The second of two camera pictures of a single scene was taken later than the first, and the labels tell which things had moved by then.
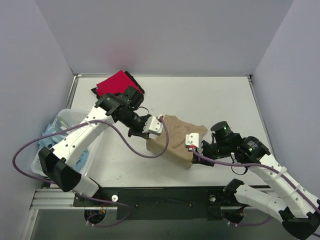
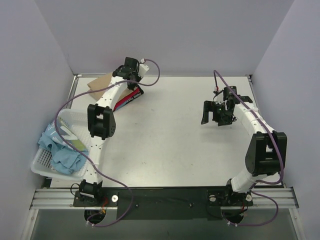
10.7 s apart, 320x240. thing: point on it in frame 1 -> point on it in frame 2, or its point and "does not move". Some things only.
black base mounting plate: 160,203 does not move
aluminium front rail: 49,199 does not move
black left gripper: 141,126 -> 131,61
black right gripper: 203,150 -> 215,110
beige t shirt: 176,152 -> 99,83
